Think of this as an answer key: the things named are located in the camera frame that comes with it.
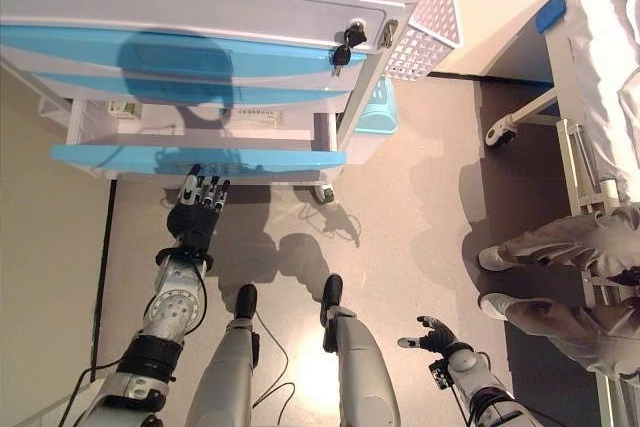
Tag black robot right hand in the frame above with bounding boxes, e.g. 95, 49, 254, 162
397, 315, 464, 356

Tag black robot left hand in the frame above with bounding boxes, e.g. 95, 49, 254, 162
167, 162, 231, 253

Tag blue front cart drawer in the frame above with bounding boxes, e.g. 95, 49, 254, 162
49, 96, 349, 181
0, 24, 369, 79
29, 71, 351, 107

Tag white shoe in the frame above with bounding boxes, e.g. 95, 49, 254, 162
479, 292, 516, 321
477, 245, 511, 272

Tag grey robot right leg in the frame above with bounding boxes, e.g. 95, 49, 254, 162
319, 274, 401, 427

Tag grey robot leg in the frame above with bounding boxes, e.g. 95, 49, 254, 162
184, 282, 261, 427
319, 274, 401, 427

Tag person in grey trousers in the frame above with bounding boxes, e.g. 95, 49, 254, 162
477, 201, 640, 378

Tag cart caster wheel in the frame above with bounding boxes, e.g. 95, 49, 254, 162
314, 184, 339, 206

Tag grey robot left leg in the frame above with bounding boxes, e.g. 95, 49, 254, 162
184, 282, 261, 427

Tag white bin blue lid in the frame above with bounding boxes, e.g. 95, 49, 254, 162
352, 77, 401, 141

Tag bed caster wheel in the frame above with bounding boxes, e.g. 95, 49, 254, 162
485, 116, 519, 148

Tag black cart keys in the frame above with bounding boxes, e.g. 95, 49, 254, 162
330, 26, 369, 77

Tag silver cart latch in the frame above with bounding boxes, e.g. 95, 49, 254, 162
379, 19, 400, 48

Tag white lattice basket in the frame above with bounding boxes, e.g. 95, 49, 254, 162
384, 0, 464, 82

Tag white sheeted mattress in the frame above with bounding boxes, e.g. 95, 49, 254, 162
569, 0, 640, 198

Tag blue bed corner bumper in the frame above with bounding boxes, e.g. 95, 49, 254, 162
534, 0, 569, 33

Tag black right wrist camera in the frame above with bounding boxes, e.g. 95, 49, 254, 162
428, 359, 454, 391

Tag black floor cable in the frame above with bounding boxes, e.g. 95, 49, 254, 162
249, 311, 299, 408

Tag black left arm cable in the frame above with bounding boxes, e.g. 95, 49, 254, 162
54, 364, 126, 427

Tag cream hospital bed frame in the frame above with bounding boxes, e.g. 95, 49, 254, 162
484, 0, 640, 427

